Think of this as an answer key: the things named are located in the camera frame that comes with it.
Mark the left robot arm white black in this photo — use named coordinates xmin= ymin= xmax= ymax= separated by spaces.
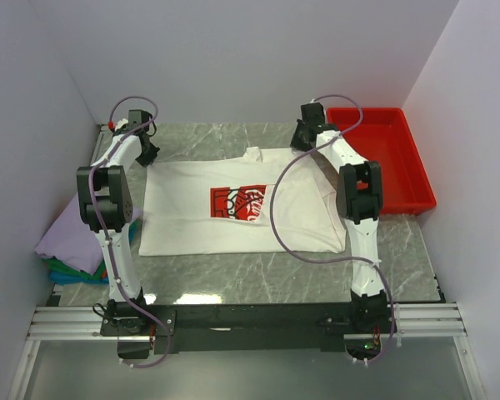
xmin=76 ymin=109 xmax=159 ymax=335

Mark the red plastic bin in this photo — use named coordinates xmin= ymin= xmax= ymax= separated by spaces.
xmin=344 ymin=107 xmax=437 ymax=215

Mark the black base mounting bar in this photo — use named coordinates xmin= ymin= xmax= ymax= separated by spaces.
xmin=100 ymin=302 xmax=396 ymax=359

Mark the purple cable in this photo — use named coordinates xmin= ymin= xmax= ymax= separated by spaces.
xmin=268 ymin=94 xmax=401 ymax=368
xmin=89 ymin=96 xmax=180 ymax=370

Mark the folded green t-shirt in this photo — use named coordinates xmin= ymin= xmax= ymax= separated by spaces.
xmin=40 ymin=257 xmax=108 ymax=279

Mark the folded lavender t-shirt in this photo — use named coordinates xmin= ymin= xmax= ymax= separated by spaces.
xmin=33 ymin=186 xmax=143 ymax=276

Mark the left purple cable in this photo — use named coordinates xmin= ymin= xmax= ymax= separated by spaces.
xmin=89 ymin=96 xmax=180 ymax=370

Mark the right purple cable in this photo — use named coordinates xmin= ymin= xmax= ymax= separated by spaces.
xmin=268 ymin=94 xmax=401 ymax=368

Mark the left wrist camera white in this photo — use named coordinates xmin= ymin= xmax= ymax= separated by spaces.
xmin=107 ymin=118 xmax=128 ymax=133

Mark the white t-shirt red print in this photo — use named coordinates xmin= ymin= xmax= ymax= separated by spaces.
xmin=138 ymin=147 xmax=346 ymax=257

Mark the aluminium rail frame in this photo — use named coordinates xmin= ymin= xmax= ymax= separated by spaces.
xmin=8 ymin=302 xmax=487 ymax=399

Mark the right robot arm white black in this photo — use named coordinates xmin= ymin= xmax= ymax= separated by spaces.
xmin=291 ymin=101 xmax=388 ymax=333

